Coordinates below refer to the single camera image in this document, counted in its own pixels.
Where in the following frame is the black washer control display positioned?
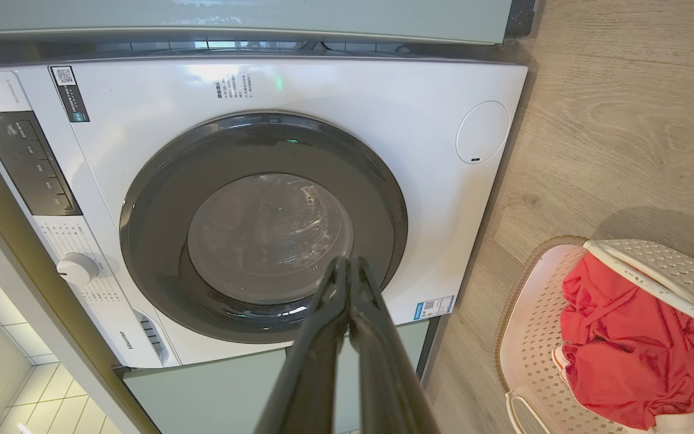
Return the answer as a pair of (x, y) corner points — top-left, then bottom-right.
(0, 110), (83, 216)

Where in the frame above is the round white filter cover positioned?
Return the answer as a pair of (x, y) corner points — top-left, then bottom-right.
(456, 101), (510, 165)

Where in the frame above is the blue energy label sticker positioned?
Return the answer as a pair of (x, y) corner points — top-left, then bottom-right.
(413, 295), (456, 321)

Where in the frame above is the white perforated laundry basket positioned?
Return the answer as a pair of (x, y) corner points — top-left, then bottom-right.
(495, 236), (694, 434)

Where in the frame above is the pale green cabinet panel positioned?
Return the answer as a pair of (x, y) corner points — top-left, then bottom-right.
(123, 318), (432, 434)
(0, 0), (514, 45)

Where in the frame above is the white front-load washing machine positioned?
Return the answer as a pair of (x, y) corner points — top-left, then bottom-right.
(0, 57), (528, 370)

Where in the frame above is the red garment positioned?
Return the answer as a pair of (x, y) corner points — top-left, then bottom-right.
(560, 252), (694, 430)

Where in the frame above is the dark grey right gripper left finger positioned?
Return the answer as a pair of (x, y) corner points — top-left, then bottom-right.
(255, 256), (349, 434)

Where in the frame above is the dark round washing machine door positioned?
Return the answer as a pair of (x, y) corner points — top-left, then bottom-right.
(119, 112), (409, 344)

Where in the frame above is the black QR code sticker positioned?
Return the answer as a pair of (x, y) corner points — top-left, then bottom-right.
(50, 65), (90, 123)

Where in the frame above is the white washer dial knob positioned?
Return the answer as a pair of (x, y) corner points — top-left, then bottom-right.
(56, 253), (99, 286)

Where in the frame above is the dark cabinet kickboard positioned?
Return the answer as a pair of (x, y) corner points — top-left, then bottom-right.
(415, 316), (442, 382)
(505, 0), (539, 40)

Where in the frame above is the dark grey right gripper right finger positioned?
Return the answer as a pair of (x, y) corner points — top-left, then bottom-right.
(347, 256), (442, 434)

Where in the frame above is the white detergent drawer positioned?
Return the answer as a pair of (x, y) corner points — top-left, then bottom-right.
(132, 309), (171, 366)

